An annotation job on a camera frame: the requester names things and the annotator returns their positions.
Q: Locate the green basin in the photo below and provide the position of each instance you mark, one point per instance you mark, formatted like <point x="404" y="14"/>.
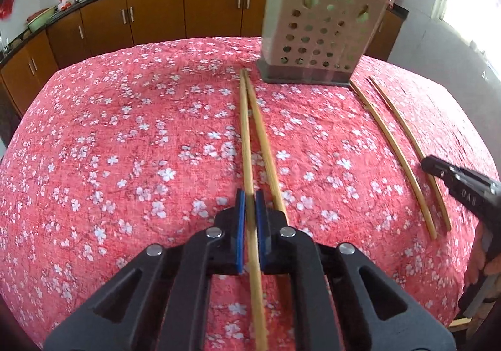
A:
<point x="41" y="19"/>

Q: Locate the person's right hand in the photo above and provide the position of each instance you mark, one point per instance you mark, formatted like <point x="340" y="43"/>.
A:
<point x="478" y="253"/>

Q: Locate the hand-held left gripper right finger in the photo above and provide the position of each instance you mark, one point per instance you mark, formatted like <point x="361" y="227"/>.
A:
<point x="262" y="233"/>

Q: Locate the red floral tablecloth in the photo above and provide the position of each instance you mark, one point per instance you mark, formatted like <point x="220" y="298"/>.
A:
<point x="137" y="140"/>

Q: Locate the hanging red plastic bag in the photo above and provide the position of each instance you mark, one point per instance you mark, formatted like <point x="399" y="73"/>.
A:
<point x="7" y="3"/>

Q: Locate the wooden lower kitchen cabinets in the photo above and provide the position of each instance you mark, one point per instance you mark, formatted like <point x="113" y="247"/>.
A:
<point x="156" y="10"/>

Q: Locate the bamboo chopstick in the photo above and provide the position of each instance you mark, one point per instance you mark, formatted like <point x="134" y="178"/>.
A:
<point x="399" y="116"/>
<point x="245" y="140"/>
<point x="391" y="143"/>
<point x="263" y="140"/>

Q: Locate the beige perforated chopstick holder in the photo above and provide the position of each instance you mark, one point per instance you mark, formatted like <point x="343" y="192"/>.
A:
<point x="321" y="34"/>

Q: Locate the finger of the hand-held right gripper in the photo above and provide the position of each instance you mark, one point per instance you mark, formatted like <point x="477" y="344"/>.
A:
<point x="438" y="169"/>

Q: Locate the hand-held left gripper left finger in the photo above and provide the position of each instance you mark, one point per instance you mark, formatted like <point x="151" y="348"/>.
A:
<point x="239" y="233"/>

